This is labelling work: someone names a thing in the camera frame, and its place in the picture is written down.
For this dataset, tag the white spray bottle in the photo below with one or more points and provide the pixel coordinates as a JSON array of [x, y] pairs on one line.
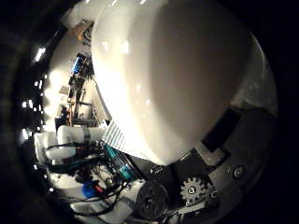
[[174, 77]]

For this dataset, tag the blue striped white cloth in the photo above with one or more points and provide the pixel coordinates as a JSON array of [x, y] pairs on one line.
[[113, 135]]

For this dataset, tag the red plug connector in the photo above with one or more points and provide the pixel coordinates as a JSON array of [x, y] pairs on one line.
[[99, 188]]

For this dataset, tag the blue plug connector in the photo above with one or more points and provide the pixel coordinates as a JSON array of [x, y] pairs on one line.
[[89, 189]]

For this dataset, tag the cluttered equipment rack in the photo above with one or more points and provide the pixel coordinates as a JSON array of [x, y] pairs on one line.
[[79, 84]]

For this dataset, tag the wooden shelf box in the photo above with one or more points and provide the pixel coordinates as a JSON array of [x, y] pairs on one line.
[[82, 30]]

